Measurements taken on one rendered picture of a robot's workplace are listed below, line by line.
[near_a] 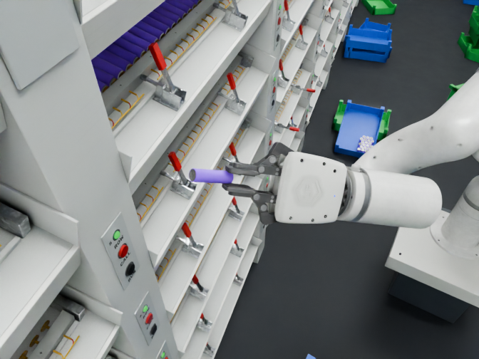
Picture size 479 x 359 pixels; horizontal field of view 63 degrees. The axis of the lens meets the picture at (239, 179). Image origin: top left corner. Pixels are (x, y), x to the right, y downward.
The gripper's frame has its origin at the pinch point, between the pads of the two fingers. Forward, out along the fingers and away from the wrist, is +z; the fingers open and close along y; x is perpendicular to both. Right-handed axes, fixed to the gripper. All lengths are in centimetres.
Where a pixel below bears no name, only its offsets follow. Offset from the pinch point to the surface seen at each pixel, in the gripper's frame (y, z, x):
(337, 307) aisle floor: 56, -69, 74
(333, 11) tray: -77, -82, 157
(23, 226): 5.7, 24.1, -11.5
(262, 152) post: 0, -24, 62
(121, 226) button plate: 7.0, 15.0, -4.5
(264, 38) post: -29, -12, 42
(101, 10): -15.5, 19.1, -13.3
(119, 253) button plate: 10.5, 14.8, -4.1
